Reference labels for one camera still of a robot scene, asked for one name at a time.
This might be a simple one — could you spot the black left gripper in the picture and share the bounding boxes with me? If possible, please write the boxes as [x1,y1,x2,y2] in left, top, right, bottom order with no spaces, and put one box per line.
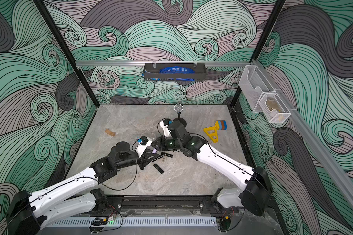
[116,148,159,170]

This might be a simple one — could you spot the black lipstick gold base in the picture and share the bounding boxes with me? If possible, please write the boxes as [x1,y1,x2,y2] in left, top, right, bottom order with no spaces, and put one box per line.
[161,152,173,158]

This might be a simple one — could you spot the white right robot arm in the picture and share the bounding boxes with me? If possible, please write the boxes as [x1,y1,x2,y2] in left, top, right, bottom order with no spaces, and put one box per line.
[152,118,273,216]

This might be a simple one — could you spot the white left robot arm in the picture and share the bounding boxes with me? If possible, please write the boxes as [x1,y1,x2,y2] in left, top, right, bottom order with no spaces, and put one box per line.
[6,142,158,235]

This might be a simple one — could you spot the black square lipstick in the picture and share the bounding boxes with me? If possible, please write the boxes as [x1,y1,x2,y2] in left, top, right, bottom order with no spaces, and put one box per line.
[154,164,164,174]

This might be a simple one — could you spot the black microphone stand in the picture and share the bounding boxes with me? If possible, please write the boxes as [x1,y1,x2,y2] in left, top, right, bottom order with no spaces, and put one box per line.
[173,103,187,127]

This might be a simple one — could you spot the tan wooden arch block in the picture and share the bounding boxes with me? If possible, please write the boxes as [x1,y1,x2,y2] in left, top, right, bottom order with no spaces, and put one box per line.
[105,128,116,137]

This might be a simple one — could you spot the yellow triangle toy block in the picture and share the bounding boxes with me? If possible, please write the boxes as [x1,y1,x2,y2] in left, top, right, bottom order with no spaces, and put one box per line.
[203,121,220,143]

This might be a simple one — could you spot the multicolour stacked toy blocks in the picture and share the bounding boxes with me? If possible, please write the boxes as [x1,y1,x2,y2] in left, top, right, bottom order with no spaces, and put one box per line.
[215,120,227,130]

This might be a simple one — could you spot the blue object in basket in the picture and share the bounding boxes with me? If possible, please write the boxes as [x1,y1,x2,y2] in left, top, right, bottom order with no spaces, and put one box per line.
[159,66,195,74]

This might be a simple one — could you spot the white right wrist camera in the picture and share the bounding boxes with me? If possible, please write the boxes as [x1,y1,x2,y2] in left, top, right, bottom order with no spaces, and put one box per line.
[159,118,172,138]

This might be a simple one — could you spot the black wire shelf basket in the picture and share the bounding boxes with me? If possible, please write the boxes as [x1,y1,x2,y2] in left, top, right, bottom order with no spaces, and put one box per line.
[142,63,207,82]

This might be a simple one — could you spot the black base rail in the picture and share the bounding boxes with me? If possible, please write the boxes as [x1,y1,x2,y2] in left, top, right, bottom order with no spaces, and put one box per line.
[101,195,241,216]

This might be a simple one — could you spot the white perforated cable tray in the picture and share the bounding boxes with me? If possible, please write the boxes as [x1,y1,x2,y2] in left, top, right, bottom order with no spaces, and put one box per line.
[50,216,217,228]

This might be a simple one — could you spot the aluminium rail back wall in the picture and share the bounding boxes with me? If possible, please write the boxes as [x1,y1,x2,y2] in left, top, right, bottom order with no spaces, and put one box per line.
[75,60,251,68]

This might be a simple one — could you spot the aluminium rail wall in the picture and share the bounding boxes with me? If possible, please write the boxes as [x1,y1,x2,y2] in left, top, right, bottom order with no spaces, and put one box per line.
[251,60,353,209]
[75,60,251,68]

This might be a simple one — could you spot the black corner frame post left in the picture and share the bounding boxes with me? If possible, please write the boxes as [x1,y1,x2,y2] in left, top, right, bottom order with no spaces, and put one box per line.
[33,0,100,109]

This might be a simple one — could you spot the black corner frame post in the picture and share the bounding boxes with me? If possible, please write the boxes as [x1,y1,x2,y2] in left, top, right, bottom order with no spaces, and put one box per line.
[229,0,286,108]
[33,0,100,109]

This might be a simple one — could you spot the clear wall bin large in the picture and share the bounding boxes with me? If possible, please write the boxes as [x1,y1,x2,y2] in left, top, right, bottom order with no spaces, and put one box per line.
[239,64,276,113]

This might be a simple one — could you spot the clear wall bin small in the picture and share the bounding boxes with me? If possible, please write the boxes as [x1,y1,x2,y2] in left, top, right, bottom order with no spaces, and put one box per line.
[259,93,291,124]

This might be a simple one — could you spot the black corner frame post right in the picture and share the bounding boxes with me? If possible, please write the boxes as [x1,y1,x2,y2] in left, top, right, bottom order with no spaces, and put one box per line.
[229,0,286,108]

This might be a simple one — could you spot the aluminium rail right wall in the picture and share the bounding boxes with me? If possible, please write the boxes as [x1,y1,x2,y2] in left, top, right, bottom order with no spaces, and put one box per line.
[251,60,353,209]

